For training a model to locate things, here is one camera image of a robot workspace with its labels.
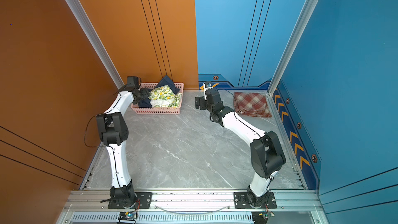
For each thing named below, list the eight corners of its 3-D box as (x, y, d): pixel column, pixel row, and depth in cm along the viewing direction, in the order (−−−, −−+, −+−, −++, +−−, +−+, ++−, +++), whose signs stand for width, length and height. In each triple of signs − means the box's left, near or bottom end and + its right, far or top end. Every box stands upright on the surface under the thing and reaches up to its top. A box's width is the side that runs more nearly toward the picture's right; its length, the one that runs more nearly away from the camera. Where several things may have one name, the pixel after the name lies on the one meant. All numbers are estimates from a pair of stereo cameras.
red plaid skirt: (236, 117, 107) (237, 113, 103) (233, 96, 119) (233, 92, 116) (270, 117, 107) (272, 113, 103) (263, 96, 119) (265, 92, 116)
